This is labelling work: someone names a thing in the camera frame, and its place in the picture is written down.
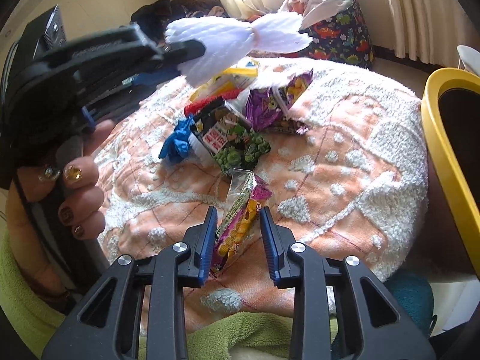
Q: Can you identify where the white plastic bag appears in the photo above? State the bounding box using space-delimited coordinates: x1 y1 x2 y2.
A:
279 0 355 31

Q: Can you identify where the green black snack packet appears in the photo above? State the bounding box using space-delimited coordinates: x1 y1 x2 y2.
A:
189 99 271 175

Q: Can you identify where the pile of clothes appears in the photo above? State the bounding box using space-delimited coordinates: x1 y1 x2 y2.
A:
131 0 233 23

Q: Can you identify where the white foam fruit net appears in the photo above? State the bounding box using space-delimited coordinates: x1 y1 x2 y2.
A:
164 10 314 87

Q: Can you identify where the blue crumpled wrapper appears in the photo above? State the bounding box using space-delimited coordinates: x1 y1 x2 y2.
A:
159 116 197 164

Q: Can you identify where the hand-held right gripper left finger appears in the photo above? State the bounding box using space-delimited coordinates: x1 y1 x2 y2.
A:
41 206 219 360

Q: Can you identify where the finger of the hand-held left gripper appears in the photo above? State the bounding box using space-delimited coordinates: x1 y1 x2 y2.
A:
37 22 207 94
80 71 158 128

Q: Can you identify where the green fleece cloth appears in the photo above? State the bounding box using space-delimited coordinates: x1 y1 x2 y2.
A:
0 229 304 360

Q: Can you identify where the red cylindrical can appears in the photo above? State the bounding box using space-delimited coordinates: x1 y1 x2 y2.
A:
184 89 242 117

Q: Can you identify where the teal cloth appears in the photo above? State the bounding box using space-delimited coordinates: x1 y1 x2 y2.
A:
386 270 436 334

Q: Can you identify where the person's left hand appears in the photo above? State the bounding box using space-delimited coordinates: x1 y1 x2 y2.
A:
4 120 113 304

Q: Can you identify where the clear purple yellow snack packet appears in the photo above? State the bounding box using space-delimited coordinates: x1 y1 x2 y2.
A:
210 169 272 274

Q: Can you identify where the white wire rack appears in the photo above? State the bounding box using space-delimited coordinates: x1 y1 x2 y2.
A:
457 45 480 72

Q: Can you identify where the yellow white packet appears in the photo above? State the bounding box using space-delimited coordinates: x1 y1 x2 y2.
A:
187 58 260 104

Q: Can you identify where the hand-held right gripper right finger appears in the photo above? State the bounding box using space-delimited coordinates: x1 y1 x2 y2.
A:
259 207 437 360

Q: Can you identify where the yellow plastic bin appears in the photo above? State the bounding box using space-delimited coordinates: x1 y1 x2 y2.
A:
421 67 480 263

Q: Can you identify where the dinosaur print laundry basket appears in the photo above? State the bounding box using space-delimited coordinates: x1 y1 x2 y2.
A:
296 0 376 70

